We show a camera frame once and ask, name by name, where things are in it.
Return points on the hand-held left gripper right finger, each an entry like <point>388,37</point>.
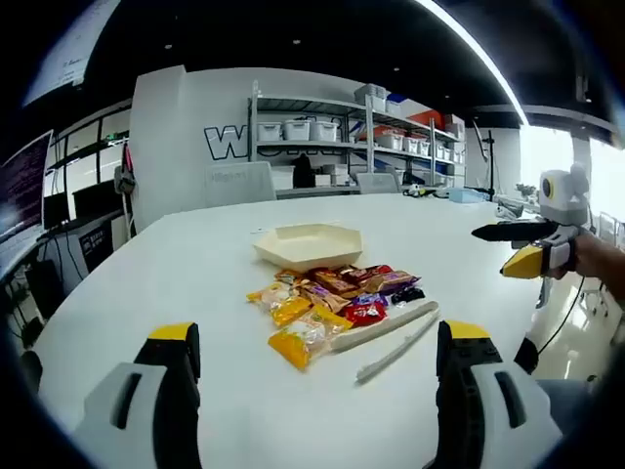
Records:
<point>493,405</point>

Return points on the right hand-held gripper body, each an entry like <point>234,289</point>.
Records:
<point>569,195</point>

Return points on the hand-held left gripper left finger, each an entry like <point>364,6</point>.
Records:
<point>122,405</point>

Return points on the clear packet with grey item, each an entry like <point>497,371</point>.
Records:
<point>407,295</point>

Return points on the dark red food packet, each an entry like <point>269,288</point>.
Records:
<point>373,272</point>

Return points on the purple food packet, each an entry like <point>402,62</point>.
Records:
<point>371,298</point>

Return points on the bright red food packet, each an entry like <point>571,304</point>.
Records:
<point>363,313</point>

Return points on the gold brown food packet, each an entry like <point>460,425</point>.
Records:
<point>349,268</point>

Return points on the large yellow food packet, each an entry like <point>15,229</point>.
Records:
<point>295,348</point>

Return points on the yellow white food packet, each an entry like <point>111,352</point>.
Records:
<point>268,294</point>

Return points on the long red-brown food packet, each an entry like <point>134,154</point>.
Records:
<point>333,282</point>

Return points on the small yellow food packet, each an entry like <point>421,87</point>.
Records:
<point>290,310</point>

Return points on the cream hexagonal paper container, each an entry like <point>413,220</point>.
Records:
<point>312,244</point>

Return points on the small brown food packet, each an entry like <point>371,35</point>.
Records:
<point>288,277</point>

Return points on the person's right hand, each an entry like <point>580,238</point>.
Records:
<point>588,256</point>

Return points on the green potted plant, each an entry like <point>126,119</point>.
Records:
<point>525,188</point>

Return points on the light blue box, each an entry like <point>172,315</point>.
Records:
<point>464,195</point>

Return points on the black tripod stand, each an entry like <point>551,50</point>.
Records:
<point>491,166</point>

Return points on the person's blue jeans leg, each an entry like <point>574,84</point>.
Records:
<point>566,398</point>

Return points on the small yellow black device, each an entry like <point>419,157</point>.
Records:
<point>415,191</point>

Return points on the grey metal shelf rack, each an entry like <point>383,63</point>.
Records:
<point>432,141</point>
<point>293,145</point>

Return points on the black computer tower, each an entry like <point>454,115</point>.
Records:
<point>43,288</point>

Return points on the white office chair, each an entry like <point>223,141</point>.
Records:
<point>378,182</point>
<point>239,183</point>

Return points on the long ceiling light strip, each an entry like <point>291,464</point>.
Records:
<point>486,54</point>

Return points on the black cabinet with label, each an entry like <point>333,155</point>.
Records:
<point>95,242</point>

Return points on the white box with blue lid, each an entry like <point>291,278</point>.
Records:
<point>398,103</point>

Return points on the white cardboard box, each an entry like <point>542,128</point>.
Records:
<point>283,177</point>
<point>332,174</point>

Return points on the grey plastic crate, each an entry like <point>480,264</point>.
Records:
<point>373,95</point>

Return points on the black computer monitor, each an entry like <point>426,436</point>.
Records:
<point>56,211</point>
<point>95,198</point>

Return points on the white lidded storage bin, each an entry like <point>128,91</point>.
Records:
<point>295,130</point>
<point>269,131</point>
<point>324,131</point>

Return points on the black bag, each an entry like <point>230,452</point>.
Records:
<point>303,172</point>

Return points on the grey hanging bag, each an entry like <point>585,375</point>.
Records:
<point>124,178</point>

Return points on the large hanging projection screen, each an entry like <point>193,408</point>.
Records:
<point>73,46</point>

